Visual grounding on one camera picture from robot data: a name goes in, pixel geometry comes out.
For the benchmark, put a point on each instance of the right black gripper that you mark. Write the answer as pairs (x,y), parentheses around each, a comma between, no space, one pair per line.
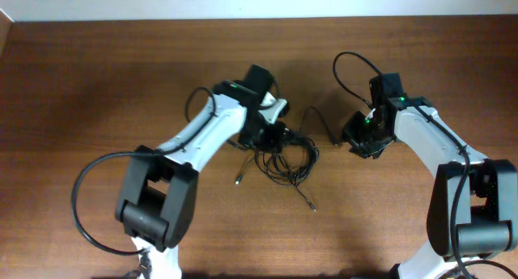
(350,135)

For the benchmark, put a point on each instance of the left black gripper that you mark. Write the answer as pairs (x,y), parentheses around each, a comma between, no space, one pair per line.
(269,141)

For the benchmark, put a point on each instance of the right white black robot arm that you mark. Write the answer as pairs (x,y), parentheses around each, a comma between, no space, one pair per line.
(472,216)

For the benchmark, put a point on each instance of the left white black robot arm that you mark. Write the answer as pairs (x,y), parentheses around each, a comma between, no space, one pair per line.
(157,199)

